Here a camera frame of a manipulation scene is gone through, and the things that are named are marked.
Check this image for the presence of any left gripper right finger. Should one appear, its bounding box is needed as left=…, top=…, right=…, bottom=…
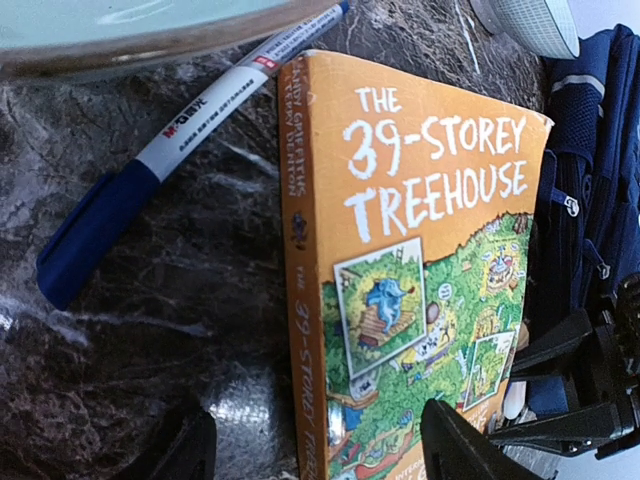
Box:
left=420, top=399, right=539, bottom=480

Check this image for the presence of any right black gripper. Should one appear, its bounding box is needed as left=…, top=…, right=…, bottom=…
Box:
left=488, top=273, right=639, bottom=460

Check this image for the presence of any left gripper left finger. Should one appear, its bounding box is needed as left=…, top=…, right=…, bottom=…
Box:
left=112, top=399, right=217, bottom=480

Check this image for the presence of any navy blue student backpack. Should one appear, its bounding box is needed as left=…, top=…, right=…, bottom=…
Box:
left=514, top=25, right=639, bottom=420

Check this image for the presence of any orange treehouse book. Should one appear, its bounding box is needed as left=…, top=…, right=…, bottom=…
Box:
left=278, top=50, right=552, bottom=479

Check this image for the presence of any black marker left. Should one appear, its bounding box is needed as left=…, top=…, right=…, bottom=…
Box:
left=36, top=1, right=349, bottom=310

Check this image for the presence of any near celadon green bowl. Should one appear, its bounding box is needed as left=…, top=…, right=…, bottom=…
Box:
left=1, top=0, right=331, bottom=82

